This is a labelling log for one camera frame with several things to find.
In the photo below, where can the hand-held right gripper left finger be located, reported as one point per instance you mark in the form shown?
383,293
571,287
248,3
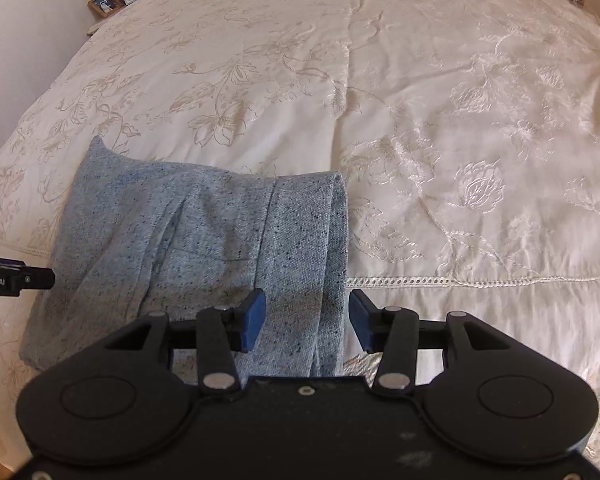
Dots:
252,321

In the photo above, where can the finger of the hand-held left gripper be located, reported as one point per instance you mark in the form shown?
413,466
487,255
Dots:
39,278

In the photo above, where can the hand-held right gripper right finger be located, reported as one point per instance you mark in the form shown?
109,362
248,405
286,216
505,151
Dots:
360,321

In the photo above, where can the light blue speckled pants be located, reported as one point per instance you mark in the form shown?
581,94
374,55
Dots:
205,240

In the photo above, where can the white embroidered bedspread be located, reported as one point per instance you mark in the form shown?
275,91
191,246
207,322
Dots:
430,110

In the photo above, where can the wooden picture frame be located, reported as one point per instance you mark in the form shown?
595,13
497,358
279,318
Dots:
105,4

